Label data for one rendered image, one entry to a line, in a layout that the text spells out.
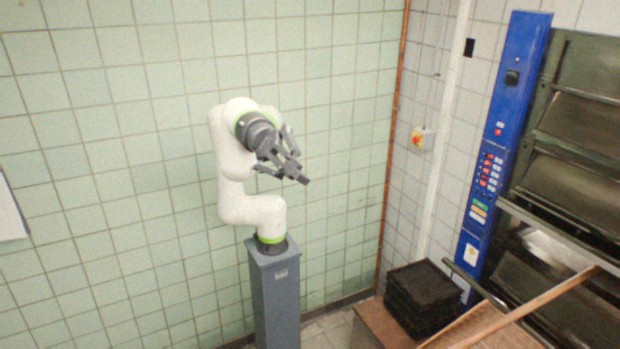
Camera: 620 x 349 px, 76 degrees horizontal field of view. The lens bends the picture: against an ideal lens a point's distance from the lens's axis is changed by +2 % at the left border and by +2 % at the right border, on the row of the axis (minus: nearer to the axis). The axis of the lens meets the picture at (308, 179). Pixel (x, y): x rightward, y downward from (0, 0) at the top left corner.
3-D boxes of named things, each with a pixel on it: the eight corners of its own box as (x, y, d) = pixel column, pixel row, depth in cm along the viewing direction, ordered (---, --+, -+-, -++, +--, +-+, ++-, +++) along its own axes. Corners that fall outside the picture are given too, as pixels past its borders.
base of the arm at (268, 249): (243, 228, 190) (242, 218, 187) (271, 220, 196) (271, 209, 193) (263, 260, 170) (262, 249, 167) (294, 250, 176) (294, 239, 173)
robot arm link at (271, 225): (254, 225, 182) (252, 189, 173) (288, 227, 181) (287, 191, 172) (248, 242, 171) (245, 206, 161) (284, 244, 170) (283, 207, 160)
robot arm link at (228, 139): (217, 91, 105) (256, 93, 110) (214, 136, 110) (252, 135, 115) (232, 107, 94) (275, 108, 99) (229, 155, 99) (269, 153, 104)
